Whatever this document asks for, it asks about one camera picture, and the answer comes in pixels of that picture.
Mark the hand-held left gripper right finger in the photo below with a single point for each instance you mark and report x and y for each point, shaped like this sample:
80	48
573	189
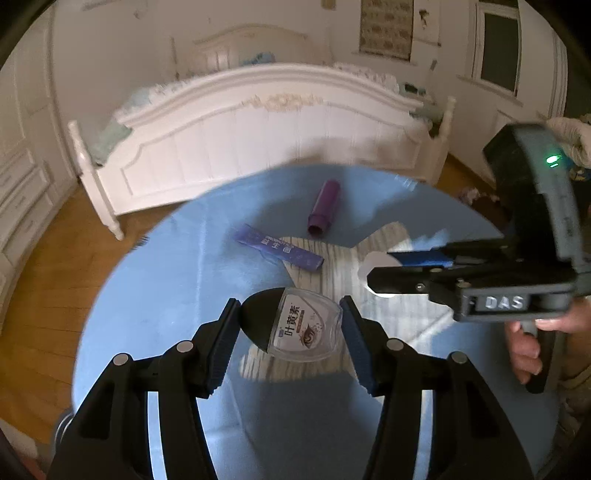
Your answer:
358	341

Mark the white wardrobe with drawers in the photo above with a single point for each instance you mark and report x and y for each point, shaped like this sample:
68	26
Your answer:
23	184

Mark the window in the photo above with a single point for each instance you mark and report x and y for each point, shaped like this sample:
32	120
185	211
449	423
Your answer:
498	55

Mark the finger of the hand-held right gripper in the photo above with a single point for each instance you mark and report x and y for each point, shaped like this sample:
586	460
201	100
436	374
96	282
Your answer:
425	258
406	281

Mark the person's right forearm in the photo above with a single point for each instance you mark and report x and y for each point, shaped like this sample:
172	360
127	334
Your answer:
577	392

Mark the gold wall plate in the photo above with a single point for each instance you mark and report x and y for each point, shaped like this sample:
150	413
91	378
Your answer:
328	3

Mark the white wooden bed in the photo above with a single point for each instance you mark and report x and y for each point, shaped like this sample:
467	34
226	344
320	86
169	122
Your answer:
277	138

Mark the round blue table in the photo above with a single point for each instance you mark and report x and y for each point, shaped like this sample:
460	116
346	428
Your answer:
184	300

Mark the person's right hand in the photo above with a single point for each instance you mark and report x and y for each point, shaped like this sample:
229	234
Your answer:
524	355

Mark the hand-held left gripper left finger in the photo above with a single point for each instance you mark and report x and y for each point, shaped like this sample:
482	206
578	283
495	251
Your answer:
221	350

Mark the light blue blanket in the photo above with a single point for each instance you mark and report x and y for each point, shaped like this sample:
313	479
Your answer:
145	99

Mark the purple bottle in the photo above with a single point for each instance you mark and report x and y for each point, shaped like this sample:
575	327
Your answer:
325	203

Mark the patterned wall hanging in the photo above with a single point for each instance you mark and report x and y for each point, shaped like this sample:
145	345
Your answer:
385	27

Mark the teal cloth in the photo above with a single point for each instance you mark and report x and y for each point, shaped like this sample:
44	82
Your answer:
111	141

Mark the clear bottle black cap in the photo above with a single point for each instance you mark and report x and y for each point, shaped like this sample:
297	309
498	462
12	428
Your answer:
300	327

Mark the purple wrapper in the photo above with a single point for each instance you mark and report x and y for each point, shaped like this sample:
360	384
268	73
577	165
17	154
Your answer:
277	247

